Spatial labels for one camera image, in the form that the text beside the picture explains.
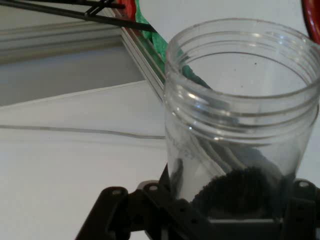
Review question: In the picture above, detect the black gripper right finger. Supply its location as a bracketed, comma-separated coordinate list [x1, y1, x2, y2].
[282, 178, 320, 240]

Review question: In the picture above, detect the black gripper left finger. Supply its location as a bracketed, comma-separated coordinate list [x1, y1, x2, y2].
[74, 164, 218, 240]

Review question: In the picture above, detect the black granules heap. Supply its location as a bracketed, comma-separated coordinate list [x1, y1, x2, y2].
[191, 166, 276, 218]

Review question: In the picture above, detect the clear plastic jar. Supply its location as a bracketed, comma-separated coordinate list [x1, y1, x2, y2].
[162, 17, 320, 222]

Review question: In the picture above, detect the green foam puzzle piece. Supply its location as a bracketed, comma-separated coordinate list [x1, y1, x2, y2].
[134, 0, 213, 90]

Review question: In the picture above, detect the black tripod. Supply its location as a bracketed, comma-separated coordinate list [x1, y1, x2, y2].
[0, 0, 159, 34]

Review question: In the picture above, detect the red bowl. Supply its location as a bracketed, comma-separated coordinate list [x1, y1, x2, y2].
[300, 0, 320, 45]

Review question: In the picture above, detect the red foam puzzle mat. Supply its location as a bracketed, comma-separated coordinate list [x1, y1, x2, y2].
[113, 0, 138, 20]

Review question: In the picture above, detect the white wall cable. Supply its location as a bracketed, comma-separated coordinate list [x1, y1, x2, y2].
[0, 124, 166, 140]

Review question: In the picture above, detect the aluminium rail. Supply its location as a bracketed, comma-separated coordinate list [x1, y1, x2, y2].
[0, 19, 167, 103]

